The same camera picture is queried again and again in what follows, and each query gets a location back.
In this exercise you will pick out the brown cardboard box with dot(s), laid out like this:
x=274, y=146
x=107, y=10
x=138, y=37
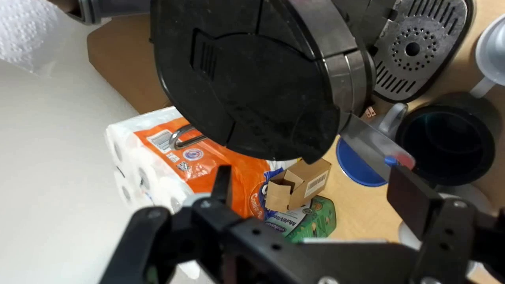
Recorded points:
x=126, y=69

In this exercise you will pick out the green plastic bottle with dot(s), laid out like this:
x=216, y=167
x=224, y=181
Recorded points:
x=315, y=219

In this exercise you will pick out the grey plastic bin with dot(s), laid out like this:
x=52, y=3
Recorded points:
x=104, y=9

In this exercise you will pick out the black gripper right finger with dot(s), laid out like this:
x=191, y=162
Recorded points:
x=415, y=195

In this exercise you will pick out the orange paper towel pack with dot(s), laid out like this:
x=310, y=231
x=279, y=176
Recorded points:
x=157, y=168

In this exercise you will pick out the paper towel roll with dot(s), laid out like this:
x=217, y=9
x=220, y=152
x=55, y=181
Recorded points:
x=25, y=33

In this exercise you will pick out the black coffee machine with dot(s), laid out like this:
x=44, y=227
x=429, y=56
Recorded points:
x=246, y=80

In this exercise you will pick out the dark mug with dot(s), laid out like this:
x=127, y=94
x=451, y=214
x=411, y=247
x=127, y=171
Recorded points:
x=446, y=143

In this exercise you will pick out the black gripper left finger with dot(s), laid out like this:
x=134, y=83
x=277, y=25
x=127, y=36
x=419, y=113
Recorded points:
x=222, y=184

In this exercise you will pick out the grey mug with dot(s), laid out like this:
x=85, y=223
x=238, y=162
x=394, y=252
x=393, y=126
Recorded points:
x=494, y=48

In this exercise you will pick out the small cardboard box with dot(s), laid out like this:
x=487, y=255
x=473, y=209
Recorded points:
x=299, y=184

